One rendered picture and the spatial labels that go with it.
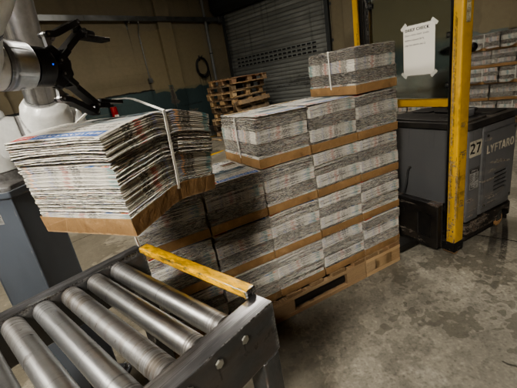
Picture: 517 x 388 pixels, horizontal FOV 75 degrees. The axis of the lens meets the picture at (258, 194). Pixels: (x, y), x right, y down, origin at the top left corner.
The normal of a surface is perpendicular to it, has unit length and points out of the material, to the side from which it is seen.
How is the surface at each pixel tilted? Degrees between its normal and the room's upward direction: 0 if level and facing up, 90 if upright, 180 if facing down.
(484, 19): 90
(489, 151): 90
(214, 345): 0
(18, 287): 90
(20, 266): 90
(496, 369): 0
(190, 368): 0
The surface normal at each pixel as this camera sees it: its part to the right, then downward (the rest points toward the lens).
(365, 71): 0.47, 0.22
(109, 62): 0.75, 0.11
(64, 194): -0.35, 0.46
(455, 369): -0.15, -0.93
